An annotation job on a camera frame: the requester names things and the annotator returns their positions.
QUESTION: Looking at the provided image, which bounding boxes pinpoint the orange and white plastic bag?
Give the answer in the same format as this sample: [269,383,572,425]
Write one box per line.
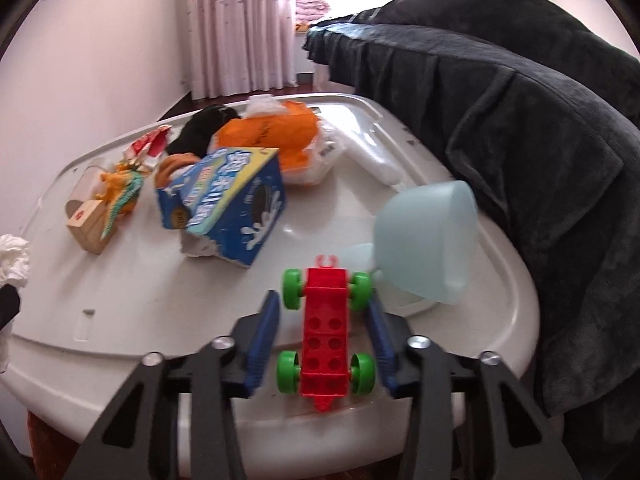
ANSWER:
[212,95,346,187]

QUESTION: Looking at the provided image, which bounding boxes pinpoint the translucent light blue cup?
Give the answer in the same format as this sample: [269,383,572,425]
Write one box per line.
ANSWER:
[340,180,480,306]

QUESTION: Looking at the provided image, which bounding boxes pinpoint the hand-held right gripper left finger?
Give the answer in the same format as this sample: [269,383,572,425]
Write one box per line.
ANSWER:
[62,290,282,480]

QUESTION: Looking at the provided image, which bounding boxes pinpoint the black bag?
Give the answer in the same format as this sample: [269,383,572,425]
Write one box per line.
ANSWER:
[0,284,22,333]

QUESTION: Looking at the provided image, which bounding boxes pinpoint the bed with dark cover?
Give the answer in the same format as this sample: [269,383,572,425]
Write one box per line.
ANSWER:
[302,7,451,106]

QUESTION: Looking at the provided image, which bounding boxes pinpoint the orange green toy dragon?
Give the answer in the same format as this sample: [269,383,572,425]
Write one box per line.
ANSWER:
[97,157,151,241]

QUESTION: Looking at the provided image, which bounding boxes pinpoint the folded pink quilt stack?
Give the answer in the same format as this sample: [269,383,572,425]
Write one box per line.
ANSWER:
[295,0,332,33]

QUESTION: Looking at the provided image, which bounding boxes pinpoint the crumpled white tissue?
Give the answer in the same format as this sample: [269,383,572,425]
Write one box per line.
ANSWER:
[0,233,32,288]

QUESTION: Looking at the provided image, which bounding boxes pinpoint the dark plush blanket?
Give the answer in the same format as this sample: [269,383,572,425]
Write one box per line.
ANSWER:
[380,0,640,480]

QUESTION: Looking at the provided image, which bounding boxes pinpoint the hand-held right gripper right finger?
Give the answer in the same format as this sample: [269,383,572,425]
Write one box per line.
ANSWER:
[365,292,583,480]

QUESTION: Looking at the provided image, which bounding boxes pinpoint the blue printed carton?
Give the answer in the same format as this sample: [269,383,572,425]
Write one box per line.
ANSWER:
[156,146,290,269]

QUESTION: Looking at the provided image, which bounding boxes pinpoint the red and white wrapper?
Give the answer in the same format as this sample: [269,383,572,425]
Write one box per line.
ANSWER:
[124,127,172,166]

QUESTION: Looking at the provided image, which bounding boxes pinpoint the white foam roll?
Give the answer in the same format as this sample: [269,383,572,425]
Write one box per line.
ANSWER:
[330,105,403,186]

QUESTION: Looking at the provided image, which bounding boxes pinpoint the white plastic storage box lid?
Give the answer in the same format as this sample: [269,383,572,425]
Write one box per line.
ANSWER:
[0,92,541,473]

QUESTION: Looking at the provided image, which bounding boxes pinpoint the pink patterned curtain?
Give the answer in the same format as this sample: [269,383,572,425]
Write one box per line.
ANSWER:
[187,0,298,101]

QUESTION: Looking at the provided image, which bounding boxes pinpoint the black cloth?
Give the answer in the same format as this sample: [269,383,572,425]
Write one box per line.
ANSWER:
[166,105,241,158]

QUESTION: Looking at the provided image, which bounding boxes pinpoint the red toy car green wheels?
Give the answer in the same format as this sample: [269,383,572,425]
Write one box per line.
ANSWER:
[276,255,377,413]

